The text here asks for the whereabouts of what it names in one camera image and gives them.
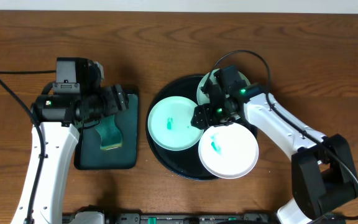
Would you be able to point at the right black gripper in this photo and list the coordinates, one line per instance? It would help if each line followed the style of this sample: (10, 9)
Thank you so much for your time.
(205, 118)

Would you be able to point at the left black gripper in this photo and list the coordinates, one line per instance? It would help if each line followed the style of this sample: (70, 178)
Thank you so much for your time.
(119, 98)

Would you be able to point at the mint green plate back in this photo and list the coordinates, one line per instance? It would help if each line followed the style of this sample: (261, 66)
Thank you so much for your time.
(203, 98)

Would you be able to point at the mint green plate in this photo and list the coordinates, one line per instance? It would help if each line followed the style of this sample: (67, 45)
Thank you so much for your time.
(169, 123)
(203, 98)

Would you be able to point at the green scrubbing sponge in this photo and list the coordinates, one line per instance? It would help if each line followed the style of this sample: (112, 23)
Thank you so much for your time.
(111, 136)

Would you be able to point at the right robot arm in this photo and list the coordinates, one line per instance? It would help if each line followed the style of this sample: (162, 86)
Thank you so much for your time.
(323, 174)

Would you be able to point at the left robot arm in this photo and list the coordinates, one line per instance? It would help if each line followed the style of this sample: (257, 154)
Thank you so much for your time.
(55, 135)

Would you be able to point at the black rectangular sponge tray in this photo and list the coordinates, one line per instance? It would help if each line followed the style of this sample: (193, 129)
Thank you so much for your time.
(88, 152)

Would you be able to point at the black round tray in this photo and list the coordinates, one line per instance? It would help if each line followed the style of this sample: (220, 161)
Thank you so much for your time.
(184, 163)

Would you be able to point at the white plate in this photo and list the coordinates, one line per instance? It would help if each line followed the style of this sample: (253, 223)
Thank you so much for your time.
(228, 152)

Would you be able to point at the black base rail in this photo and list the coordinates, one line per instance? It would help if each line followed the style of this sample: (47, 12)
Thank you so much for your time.
(135, 218)

